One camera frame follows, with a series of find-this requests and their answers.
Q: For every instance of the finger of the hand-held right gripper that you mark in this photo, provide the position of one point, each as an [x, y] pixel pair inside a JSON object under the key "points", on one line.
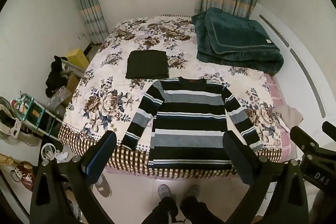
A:
{"points": [[302, 138], [330, 129]]}

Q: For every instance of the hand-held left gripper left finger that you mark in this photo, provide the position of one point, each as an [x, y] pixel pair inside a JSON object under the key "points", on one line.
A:
{"points": [[90, 161]]}

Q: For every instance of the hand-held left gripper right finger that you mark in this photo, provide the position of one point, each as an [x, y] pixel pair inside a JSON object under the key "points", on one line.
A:
{"points": [[236, 158]]}

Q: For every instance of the striped knit sweater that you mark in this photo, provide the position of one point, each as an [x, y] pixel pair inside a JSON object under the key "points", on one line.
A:
{"points": [[183, 121]]}

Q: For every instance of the beige cloth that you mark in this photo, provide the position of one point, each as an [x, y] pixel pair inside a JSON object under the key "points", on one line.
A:
{"points": [[290, 115]]}

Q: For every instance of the grey sneaker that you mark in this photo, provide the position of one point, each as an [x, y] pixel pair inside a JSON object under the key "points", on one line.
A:
{"points": [[103, 186]]}

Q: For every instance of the white crumpled socks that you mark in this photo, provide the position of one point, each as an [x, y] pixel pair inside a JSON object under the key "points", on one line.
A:
{"points": [[62, 157]]}

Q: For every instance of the white round basket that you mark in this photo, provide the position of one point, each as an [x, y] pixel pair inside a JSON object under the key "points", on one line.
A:
{"points": [[48, 152]]}

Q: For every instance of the pink checked mattress cover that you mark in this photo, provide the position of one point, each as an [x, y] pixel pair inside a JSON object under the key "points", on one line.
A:
{"points": [[275, 98]]}

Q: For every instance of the person's right shoe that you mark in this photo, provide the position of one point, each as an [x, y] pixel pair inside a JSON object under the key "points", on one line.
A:
{"points": [[193, 191]]}

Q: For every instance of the person's shoe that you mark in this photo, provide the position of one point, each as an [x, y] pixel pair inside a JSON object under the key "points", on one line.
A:
{"points": [[193, 191], [165, 191]]}

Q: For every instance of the person's right leg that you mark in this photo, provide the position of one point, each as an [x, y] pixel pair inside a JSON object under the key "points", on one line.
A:
{"points": [[197, 211]]}

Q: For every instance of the person's leg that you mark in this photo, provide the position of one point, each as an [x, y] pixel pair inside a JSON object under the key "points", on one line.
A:
{"points": [[161, 211], [197, 211]]}

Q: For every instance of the red printed bag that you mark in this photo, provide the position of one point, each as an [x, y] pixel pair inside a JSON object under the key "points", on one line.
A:
{"points": [[23, 175]]}

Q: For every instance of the clear plastic bag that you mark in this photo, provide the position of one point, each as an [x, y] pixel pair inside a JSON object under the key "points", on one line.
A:
{"points": [[59, 98]]}

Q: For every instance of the teal shelf rack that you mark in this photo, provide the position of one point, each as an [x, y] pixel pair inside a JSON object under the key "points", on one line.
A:
{"points": [[36, 111]]}

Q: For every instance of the person's left shoe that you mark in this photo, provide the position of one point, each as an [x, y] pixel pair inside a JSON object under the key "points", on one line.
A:
{"points": [[165, 191]]}

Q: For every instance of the brown cardboard box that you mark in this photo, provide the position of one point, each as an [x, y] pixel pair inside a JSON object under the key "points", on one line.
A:
{"points": [[72, 85]]}

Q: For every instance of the floral bed sheet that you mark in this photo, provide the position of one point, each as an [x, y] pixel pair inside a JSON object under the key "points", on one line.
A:
{"points": [[105, 82]]}

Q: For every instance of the person's left leg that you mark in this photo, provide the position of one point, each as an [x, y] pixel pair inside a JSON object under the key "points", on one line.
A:
{"points": [[161, 211]]}

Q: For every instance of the black cloth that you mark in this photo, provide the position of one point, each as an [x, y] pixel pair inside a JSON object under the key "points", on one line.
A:
{"points": [[55, 74]]}

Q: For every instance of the white headboard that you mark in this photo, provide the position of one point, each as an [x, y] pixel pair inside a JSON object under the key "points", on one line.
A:
{"points": [[288, 37]]}

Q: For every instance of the yellow box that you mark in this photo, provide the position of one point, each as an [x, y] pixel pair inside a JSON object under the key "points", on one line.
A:
{"points": [[77, 57]]}

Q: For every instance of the folded dark garment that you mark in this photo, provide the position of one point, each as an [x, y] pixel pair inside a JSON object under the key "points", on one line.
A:
{"points": [[147, 64]]}

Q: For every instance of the folded green blanket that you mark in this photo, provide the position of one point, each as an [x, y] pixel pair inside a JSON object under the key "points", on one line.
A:
{"points": [[236, 40]]}

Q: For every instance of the white wall socket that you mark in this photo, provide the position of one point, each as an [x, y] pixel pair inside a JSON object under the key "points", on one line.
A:
{"points": [[82, 36]]}

